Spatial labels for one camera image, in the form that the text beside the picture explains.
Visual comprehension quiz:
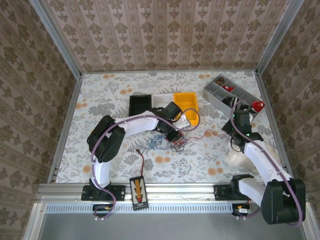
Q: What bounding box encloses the thin red cable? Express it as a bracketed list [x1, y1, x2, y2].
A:
[178, 129, 230, 147]

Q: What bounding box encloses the red plastic part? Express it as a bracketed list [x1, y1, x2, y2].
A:
[251, 100, 265, 113]

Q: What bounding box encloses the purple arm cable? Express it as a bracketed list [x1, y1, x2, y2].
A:
[231, 101, 305, 227]
[90, 107, 201, 222]

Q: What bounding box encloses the grey compartment organizer box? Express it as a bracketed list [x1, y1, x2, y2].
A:
[202, 74, 265, 123]

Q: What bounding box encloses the slotted grey cable duct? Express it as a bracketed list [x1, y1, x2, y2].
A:
[44, 202, 251, 214]

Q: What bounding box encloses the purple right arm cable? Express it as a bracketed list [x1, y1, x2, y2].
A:
[231, 101, 305, 227]

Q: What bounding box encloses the aluminium extrusion mounting beam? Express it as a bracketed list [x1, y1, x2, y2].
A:
[37, 183, 309, 201]

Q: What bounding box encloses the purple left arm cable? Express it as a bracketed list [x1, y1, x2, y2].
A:
[90, 107, 201, 222]

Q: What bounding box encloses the yellow plastic bin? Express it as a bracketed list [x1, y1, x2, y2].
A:
[173, 91, 200, 127]

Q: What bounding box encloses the thin black cable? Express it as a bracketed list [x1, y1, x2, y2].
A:
[166, 139, 187, 153]

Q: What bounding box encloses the aluminium frame post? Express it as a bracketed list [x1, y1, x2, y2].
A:
[254, 0, 306, 76]
[29, 0, 83, 77]

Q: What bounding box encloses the white plastic bin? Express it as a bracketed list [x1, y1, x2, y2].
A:
[152, 93, 176, 110]

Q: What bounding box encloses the red and black lead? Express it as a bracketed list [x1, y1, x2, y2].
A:
[135, 148, 147, 179]

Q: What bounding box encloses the grey metal panel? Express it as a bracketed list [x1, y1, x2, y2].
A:
[23, 202, 320, 240]

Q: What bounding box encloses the black plastic bin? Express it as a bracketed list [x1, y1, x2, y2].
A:
[129, 94, 153, 117]

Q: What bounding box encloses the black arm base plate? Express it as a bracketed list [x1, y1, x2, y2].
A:
[82, 184, 126, 201]
[214, 184, 251, 201]

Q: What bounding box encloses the coiled black cord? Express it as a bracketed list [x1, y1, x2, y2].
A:
[223, 96, 239, 107]

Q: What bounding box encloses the black power connector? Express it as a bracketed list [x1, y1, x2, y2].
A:
[232, 203, 251, 217]
[92, 204, 113, 218]

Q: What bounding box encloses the black and yellow connector board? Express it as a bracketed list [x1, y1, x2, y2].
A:
[129, 175, 149, 210]

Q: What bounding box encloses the aluminium table edge rail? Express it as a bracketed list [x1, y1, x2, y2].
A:
[254, 72, 295, 180]
[47, 73, 83, 183]
[81, 69, 257, 75]

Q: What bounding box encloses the thin blue cable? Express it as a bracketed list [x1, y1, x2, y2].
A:
[147, 133, 171, 151]

